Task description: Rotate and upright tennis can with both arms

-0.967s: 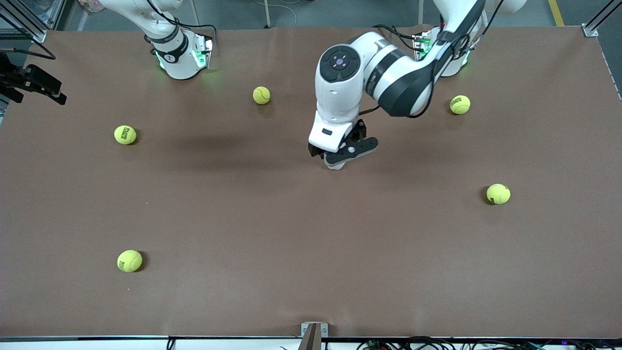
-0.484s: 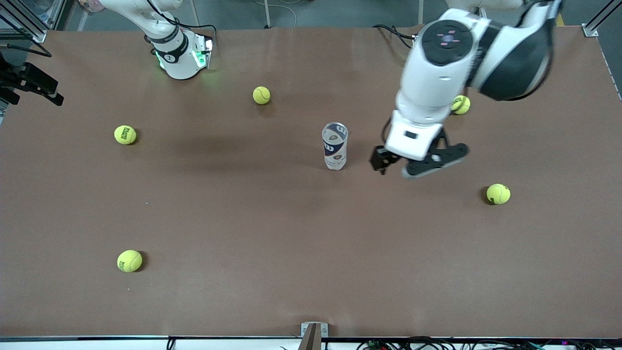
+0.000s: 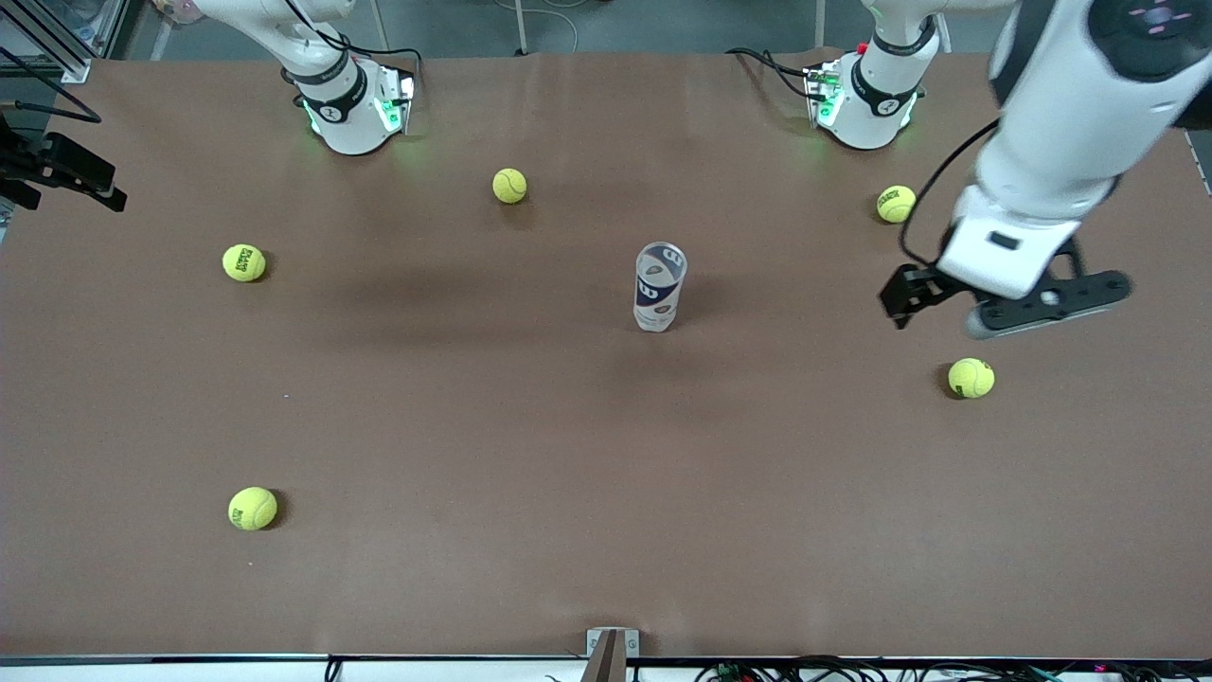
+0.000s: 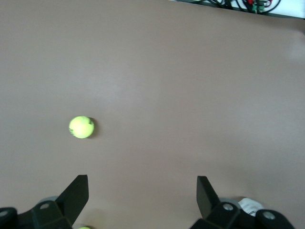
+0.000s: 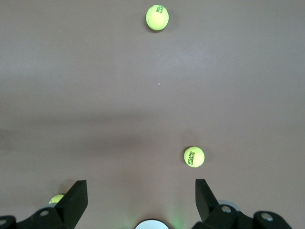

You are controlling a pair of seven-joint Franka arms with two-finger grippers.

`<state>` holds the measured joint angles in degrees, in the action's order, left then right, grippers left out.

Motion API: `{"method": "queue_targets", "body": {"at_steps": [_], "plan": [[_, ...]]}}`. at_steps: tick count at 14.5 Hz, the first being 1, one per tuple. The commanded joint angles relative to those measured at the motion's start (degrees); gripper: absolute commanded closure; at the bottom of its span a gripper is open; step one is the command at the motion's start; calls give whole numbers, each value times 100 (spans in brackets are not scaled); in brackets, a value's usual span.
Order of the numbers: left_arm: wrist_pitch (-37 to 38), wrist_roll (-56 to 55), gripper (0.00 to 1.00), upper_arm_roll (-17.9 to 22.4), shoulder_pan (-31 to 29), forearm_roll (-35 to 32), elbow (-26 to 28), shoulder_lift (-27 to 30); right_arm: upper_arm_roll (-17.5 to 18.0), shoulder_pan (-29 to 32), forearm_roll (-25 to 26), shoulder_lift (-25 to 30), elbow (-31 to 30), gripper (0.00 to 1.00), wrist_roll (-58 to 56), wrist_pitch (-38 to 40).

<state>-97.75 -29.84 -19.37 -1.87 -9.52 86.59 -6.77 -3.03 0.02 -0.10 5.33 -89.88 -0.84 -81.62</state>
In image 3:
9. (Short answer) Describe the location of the black right arm base cable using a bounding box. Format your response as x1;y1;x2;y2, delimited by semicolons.
317;27;424;72

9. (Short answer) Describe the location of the black arm base cable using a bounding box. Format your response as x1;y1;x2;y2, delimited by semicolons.
317;27;424;72
724;45;820;100

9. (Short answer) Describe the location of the black left arm base cable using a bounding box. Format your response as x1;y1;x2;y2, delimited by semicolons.
724;45;820;100

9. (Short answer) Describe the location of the aluminium frame profile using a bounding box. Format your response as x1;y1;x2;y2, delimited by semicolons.
0;0;129;83

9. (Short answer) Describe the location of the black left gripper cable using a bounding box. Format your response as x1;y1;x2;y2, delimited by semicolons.
899;118;1005;272

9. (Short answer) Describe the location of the black cable bundle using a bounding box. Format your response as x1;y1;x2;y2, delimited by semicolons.
696;655;1212;682

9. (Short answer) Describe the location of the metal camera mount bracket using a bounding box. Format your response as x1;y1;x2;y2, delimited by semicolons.
579;628;640;682

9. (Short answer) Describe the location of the clear tennis ball can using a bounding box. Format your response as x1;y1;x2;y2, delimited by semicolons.
633;242;688;333

